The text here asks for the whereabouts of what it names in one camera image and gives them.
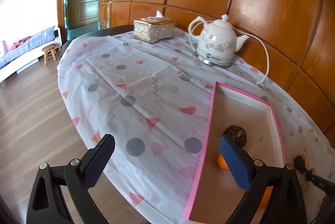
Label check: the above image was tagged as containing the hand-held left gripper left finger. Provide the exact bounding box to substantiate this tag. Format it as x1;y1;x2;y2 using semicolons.
26;133;116;224

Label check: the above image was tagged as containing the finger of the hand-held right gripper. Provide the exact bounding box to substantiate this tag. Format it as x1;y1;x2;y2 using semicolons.
306;168;335;199

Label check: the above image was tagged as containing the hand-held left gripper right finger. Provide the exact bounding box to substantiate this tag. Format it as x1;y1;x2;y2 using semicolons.
218;134;307;224

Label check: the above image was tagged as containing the orange with stem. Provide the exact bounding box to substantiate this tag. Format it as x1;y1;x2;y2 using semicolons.
259;186;274;210
216;153;231;171

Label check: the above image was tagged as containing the dark water chestnut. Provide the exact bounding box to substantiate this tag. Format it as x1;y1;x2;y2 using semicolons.
224;125;247;148
294;156;308;174

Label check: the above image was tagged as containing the pink cardboard tray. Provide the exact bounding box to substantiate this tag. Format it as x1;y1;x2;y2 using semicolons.
181;81;286;222

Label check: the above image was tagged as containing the patterned white tablecloth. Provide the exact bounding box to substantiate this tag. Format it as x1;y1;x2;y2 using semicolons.
57;26;335;224

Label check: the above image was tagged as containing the small wooden stool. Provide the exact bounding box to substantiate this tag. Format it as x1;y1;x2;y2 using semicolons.
42;44;58;66

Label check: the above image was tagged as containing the white ceramic electric kettle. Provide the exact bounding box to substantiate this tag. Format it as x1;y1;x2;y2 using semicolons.
188;14;250;67

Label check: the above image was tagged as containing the blue plaid sofa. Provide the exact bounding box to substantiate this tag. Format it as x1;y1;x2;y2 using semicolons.
0;26;59;69

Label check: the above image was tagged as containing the red cloth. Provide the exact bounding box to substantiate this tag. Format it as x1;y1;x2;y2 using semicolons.
10;36;33;49

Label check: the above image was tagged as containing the ornate silver tissue box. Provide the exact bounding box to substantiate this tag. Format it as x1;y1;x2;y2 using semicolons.
133;11;175;44

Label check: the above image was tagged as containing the white power cord with plug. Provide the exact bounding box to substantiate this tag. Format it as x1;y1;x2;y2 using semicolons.
234;30;270;88

